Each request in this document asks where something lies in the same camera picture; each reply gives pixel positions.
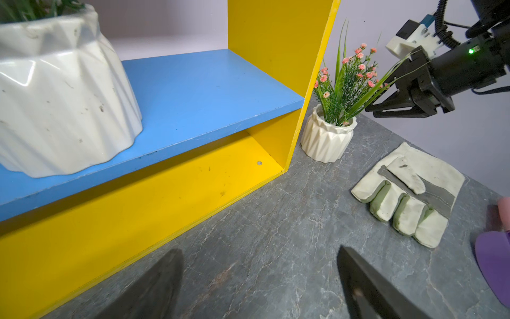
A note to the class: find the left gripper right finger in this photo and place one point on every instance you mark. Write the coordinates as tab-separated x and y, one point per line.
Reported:
367	293

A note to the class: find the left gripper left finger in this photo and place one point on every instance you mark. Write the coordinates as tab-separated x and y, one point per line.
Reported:
153	295

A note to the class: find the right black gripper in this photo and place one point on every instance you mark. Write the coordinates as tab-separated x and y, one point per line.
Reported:
417	96

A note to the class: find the pink flower pot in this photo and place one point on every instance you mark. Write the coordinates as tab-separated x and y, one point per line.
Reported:
66	101
341	96

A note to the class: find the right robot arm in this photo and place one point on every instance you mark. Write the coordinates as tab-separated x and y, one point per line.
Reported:
434	66

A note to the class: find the yellow rack with coloured shelves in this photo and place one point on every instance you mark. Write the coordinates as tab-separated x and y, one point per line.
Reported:
217	125

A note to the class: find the white grey work glove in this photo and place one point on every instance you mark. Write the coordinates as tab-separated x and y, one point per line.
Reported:
414	191

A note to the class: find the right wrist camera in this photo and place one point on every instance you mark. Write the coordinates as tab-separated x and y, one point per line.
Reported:
413	35

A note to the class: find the purple trowel pink handle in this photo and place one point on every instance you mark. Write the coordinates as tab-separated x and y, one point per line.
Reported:
492	255

